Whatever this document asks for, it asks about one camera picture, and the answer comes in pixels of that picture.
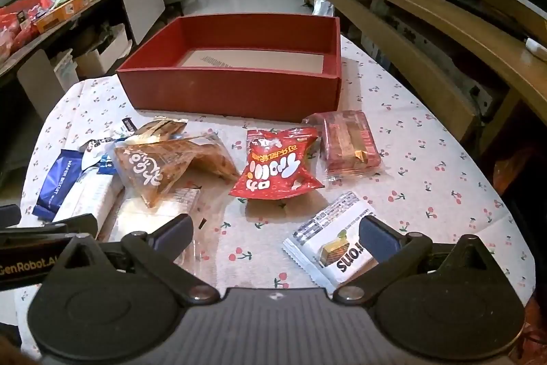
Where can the clear white cake packet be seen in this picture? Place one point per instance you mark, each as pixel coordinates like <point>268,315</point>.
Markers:
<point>85,196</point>

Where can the blue white coconut packet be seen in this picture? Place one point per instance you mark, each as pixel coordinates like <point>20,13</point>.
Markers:
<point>107,167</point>

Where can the orange plastic bag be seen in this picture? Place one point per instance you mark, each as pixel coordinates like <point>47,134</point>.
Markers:
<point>513,172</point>

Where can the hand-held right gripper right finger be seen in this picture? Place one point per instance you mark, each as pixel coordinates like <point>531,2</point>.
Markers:
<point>380,237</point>

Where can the flat cardboard sheet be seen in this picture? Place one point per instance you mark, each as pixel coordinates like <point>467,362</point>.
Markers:
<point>40,87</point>

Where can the brown clear bread packet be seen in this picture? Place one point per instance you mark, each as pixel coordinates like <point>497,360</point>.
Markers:
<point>145,172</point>

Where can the orange waffle packet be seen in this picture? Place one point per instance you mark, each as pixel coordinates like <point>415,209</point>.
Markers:
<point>160,130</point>

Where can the red cardboard box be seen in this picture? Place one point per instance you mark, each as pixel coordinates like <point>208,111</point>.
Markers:
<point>230,91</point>

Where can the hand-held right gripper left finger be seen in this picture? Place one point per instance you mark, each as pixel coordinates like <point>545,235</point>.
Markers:
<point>179,229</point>

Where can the long black table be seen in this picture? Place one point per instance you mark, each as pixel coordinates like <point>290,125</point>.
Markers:
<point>109,3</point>

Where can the small white object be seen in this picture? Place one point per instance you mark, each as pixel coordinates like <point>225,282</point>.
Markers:
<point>536,48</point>

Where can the blue wafer biscuit packet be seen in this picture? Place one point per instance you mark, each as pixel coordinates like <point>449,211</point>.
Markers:
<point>60,181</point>

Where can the orange display box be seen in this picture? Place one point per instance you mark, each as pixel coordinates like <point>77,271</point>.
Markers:
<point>60,12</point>

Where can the open cardboard box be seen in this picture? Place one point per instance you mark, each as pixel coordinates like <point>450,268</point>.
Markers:
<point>107,53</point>

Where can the white chocolate wafer packet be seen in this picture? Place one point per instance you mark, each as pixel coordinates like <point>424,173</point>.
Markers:
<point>337,236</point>

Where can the wooden television cabinet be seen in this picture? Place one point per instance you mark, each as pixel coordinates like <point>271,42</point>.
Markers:
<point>470,27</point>

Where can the pile of red snack bags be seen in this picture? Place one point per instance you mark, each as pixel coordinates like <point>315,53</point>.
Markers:
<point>17,27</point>

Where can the red snack packet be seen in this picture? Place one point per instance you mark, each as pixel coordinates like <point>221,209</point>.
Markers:
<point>273,172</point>

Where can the clear hanging packets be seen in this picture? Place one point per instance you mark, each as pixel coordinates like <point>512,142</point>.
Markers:
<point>322,8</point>

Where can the white strawberry snack packet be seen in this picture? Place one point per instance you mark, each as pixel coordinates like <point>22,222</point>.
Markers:
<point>96,145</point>

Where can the cherry print tablecloth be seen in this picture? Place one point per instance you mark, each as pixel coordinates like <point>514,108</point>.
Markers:
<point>419,159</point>

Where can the white table side panel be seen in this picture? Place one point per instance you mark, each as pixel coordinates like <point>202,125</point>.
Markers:
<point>143,6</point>

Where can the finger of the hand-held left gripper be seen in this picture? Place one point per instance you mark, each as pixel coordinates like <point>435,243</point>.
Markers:
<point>9,215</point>
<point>81,226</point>

